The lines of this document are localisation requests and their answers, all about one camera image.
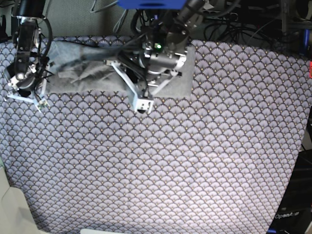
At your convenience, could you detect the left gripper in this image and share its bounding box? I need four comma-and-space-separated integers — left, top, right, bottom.
136, 46, 187, 85

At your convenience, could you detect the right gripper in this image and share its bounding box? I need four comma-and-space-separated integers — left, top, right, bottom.
8, 74, 46, 98

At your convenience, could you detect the light grey T-shirt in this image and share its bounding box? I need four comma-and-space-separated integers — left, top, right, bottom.
46, 41, 195, 98

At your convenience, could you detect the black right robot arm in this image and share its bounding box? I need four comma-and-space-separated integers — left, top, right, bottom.
5, 0, 53, 98

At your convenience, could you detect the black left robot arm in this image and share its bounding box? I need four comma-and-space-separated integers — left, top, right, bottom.
127, 0, 206, 83

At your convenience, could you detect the patterned fan-print tablecloth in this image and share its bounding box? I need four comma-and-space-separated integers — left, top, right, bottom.
0, 40, 312, 234

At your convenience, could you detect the white plastic bin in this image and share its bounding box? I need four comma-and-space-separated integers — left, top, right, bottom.
0, 167, 39, 234

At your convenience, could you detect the black OpenArm box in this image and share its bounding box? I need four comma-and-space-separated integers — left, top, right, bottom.
267, 150, 312, 234

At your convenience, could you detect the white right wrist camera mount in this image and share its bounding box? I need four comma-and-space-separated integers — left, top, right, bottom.
3, 79, 50, 113

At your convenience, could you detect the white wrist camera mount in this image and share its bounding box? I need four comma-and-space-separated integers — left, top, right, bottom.
105, 60, 182, 114
3, 79, 50, 113

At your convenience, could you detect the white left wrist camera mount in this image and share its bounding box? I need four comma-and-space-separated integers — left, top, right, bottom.
105, 60, 182, 114

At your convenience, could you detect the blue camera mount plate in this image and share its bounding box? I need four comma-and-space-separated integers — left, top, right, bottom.
117, 0, 186, 10

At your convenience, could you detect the white power strip red switch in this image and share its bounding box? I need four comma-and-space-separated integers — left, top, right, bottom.
203, 10, 238, 21

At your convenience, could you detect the black cable bundle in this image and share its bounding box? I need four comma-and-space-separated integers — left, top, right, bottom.
90, 0, 293, 47

